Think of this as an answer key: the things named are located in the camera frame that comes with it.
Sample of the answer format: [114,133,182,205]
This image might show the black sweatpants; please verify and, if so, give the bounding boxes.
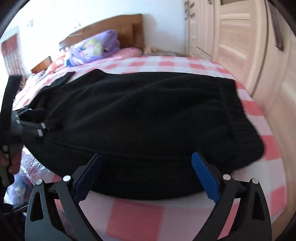
[23,69,264,200]

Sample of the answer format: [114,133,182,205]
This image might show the person's left hand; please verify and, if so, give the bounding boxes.
[1,144,23,175]

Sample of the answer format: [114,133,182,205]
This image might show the small wooden headboard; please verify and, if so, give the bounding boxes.
[31,56,52,74]

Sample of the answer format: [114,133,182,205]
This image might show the orange floral pillow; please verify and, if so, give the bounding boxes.
[45,55,65,75]

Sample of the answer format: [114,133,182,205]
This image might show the pink checkered bed sheet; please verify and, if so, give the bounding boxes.
[14,56,287,240]

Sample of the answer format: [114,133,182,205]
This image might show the dark red curtain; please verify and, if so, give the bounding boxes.
[1,34,25,76]

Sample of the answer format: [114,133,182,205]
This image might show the purple floral folded quilt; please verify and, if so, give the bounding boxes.
[64,29,120,67]

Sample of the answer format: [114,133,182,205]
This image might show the brown wooden headboard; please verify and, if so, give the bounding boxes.
[59,14,145,50]

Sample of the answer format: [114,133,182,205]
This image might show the floral covered nightstand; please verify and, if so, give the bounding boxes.
[142,46,185,57]

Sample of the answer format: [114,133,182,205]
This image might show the light wooden wardrobe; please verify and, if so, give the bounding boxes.
[183,1,295,240]

